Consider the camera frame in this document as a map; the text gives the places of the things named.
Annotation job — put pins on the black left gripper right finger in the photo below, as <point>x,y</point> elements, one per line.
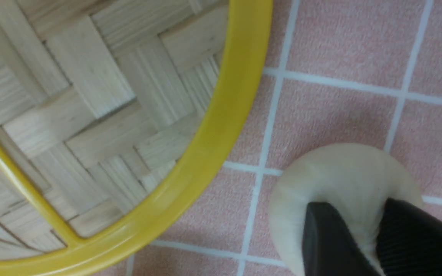
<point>409,241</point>

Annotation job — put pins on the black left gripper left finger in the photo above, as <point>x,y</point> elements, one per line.
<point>328,248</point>

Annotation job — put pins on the white bun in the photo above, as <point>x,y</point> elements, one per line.
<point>355,179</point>

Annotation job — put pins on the yellow-rimmed woven steamer lid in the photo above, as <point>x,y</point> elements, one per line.
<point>115,115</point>

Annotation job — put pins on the pink checkered tablecloth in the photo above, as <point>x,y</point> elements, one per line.
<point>337,71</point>

